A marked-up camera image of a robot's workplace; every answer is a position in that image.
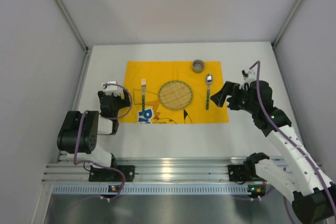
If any fork with green handle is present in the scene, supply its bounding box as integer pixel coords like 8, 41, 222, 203
141, 79, 146, 115

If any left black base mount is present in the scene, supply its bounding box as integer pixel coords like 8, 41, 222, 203
88, 165, 135, 182

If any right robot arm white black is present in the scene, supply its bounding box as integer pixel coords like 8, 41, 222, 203
207, 81, 335, 223

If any slotted grey cable duct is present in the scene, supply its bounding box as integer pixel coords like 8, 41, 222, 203
52, 184, 266, 195

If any small grey cup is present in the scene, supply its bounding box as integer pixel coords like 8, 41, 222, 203
192, 59, 205, 73

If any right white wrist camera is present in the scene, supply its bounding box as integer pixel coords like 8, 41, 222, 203
239, 69, 256, 90

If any round woven bamboo plate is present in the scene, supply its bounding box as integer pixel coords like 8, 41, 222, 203
158, 80, 193, 111

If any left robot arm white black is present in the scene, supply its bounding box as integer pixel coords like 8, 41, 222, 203
57, 90, 132, 169

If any spoon with green handle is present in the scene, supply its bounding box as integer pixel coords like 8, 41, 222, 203
205, 73, 213, 110

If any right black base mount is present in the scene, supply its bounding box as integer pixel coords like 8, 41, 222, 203
227, 165, 262, 184

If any aluminium rail frame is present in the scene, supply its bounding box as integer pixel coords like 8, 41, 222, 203
42, 154, 246, 184

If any yellow cartoon placemat cloth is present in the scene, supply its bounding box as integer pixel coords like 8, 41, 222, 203
121, 61, 229, 124

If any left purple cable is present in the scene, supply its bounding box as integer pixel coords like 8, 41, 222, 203
72, 83, 133, 200

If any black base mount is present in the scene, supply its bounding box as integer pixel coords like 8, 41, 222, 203
227, 165, 262, 184
88, 165, 135, 182

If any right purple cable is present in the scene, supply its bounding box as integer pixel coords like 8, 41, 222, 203
248, 60, 336, 224

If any purple cable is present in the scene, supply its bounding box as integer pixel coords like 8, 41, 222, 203
248, 60, 336, 224
72, 83, 133, 200

